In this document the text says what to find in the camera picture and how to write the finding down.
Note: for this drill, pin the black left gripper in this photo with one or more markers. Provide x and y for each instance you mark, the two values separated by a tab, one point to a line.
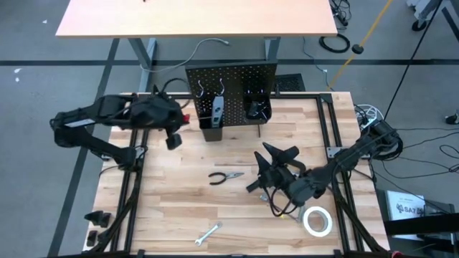
157	113

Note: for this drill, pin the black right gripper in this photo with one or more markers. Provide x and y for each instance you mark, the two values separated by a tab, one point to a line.
279	177

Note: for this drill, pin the small dark grey block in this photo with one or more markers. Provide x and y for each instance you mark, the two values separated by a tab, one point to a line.
255	107

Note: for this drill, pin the grey spirit level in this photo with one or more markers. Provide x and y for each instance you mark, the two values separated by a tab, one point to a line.
217	111

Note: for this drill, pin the silver combination wrench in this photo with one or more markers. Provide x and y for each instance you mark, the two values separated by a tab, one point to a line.
208	233

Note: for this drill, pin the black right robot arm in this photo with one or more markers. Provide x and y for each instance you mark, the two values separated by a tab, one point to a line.
358	152

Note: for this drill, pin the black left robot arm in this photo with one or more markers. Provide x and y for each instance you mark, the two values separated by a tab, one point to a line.
79	134

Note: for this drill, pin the silver J-shaped peg hook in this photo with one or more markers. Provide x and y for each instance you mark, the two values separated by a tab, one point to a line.
203	89
222	88

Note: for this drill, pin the wide black bin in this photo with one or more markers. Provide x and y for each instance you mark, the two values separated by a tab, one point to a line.
258	120

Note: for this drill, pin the tall narrow black bin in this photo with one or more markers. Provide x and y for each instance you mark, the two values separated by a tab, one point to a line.
211	135

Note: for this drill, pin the black floor grate mat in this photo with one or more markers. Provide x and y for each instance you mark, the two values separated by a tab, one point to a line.
290	82

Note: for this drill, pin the black perforated pegboard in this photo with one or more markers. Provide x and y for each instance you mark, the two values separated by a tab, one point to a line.
233	77

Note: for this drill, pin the white tape roll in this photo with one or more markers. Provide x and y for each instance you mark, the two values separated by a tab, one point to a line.
317	234

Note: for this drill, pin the light wood desk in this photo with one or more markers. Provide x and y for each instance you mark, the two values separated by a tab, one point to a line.
197	18

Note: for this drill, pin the white power strip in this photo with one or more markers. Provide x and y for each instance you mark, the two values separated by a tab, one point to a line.
367	114

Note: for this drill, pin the black printed gripper part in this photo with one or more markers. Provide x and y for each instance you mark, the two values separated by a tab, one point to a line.
97	218

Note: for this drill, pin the black round puck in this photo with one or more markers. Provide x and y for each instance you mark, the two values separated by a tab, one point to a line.
357	49

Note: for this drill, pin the white printed box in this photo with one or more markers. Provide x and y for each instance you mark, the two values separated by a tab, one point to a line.
405	208

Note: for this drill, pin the black plug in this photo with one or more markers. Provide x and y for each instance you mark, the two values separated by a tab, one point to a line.
453	119

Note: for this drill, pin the white cart with caster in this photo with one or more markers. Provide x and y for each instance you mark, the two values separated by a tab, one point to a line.
419	25

